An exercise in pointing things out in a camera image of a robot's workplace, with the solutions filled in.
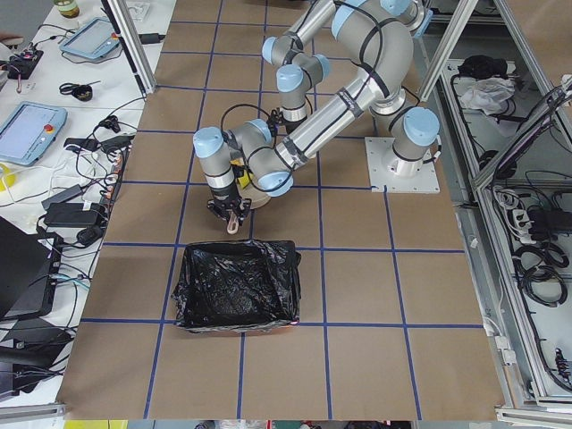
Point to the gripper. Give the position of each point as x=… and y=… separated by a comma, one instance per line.
x=224, y=196

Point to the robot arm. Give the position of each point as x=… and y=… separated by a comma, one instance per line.
x=378, y=36
x=252, y=150

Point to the bin with black bag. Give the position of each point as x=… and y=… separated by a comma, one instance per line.
x=238, y=286

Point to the black power adapter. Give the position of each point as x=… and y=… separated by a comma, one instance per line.
x=74, y=215

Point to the teach pendant far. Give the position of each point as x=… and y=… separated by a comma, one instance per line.
x=93, y=41

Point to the teach pendant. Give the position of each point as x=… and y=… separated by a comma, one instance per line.
x=93, y=41
x=29, y=131

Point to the teach pendant near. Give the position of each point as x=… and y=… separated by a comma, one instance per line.
x=29, y=131

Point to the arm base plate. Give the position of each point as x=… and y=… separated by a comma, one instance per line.
x=390, y=174

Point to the aluminium frame post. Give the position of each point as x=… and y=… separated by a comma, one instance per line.
x=118, y=14

